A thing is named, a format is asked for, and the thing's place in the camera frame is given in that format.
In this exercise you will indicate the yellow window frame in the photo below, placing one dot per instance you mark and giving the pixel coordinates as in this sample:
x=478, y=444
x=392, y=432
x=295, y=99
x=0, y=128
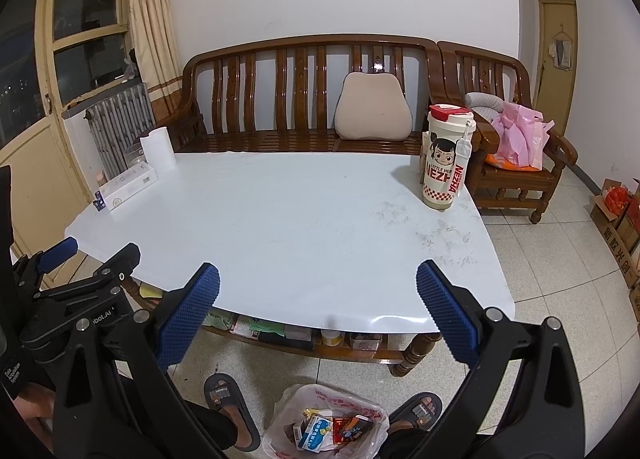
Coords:
x=45, y=54

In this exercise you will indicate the blue white medicine box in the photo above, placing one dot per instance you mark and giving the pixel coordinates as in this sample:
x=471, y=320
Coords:
x=315, y=434

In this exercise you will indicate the green packet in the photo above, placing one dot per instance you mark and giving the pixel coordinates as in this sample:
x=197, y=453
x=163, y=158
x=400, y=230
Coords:
x=220, y=321

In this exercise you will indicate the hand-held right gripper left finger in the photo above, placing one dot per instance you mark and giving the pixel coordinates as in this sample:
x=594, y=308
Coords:
x=190, y=309

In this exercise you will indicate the red plastic bag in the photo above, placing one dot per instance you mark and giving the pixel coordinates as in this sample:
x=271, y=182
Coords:
x=616, y=199

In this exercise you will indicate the grey radiator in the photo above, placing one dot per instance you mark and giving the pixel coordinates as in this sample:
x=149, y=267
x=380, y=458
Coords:
x=120, y=119

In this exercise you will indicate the person's right leg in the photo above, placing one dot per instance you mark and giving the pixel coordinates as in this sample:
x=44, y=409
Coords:
x=400, y=444

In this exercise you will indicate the person's left leg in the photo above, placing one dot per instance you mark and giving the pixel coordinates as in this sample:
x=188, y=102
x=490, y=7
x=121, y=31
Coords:
x=215, y=426

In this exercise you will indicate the yellow door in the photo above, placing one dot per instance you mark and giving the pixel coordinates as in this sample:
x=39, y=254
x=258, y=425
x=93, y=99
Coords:
x=550, y=99

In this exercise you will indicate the white flat box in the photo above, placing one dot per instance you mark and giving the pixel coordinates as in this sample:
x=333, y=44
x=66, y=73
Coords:
x=127, y=186

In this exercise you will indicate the small blue box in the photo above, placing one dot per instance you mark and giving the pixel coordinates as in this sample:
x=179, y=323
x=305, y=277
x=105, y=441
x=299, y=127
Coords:
x=100, y=201

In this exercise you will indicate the printed cardboard box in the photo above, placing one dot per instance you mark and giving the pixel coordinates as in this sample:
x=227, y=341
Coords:
x=627, y=249

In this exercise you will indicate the cartoon print tumbler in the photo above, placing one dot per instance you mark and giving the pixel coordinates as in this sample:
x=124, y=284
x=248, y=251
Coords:
x=442, y=179

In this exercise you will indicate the small clear box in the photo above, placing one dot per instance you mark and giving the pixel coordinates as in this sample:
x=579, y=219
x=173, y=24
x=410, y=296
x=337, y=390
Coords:
x=365, y=341

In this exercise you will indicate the grey pillow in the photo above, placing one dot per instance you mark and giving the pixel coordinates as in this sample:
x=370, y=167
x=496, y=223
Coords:
x=482, y=101

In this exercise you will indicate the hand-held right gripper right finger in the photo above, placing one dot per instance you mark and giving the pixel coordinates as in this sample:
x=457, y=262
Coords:
x=445, y=309

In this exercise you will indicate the yellow note pad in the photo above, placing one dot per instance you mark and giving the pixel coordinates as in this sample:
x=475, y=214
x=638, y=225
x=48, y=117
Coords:
x=150, y=291

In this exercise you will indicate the beige back cushion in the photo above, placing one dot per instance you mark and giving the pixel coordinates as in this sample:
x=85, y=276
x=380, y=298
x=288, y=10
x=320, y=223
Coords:
x=372, y=109

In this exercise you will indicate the white red-printed plastic bag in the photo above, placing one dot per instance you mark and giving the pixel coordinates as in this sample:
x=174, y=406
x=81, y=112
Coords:
x=300, y=399

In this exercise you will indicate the white paper roll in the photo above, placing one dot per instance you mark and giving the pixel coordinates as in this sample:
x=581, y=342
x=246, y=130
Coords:
x=157, y=149

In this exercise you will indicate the person's leg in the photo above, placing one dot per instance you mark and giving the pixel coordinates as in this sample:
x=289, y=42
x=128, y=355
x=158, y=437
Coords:
x=215, y=426
x=400, y=444

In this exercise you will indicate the orange plastic bag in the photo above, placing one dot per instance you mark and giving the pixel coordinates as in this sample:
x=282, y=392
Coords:
x=505, y=164

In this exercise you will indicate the glass jar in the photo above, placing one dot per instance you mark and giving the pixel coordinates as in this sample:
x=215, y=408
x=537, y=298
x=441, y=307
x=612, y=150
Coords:
x=134, y=159

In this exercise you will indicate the person's left hand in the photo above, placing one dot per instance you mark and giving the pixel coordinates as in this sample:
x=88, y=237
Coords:
x=35, y=409

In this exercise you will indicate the beige curtain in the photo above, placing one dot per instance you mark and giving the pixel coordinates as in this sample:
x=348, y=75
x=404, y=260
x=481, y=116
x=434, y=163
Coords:
x=150, y=29

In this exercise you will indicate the black slide sandal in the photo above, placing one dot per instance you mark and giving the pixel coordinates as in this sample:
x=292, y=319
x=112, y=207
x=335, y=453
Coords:
x=420, y=411
x=222, y=394

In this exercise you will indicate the clothes hanger with cloth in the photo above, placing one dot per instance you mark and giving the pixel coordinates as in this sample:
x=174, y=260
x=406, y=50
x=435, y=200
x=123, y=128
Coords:
x=561, y=51

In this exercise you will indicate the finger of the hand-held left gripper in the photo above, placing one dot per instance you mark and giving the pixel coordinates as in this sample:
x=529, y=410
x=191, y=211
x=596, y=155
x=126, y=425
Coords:
x=120, y=264
x=57, y=251

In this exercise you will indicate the small yellow jar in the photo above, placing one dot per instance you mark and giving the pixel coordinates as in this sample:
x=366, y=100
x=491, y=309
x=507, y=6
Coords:
x=331, y=337

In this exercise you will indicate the red cigarette box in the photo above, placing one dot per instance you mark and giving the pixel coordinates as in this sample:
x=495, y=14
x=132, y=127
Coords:
x=341, y=431

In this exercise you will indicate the wooden sofa bench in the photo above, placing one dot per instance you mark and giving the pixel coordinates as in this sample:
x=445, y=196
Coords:
x=280, y=141

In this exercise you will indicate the pink plastic bag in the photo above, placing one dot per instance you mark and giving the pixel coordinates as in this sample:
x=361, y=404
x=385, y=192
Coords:
x=520, y=139

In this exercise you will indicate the black flat case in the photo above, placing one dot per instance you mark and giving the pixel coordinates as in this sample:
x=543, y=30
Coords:
x=290, y=336

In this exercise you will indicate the open cardboard box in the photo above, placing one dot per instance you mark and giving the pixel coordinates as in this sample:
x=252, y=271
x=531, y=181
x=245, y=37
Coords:
x=600, y=219

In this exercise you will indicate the wooden armchair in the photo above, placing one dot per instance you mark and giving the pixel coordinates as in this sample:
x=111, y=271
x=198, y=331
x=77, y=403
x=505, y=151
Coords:
x=520, y=184

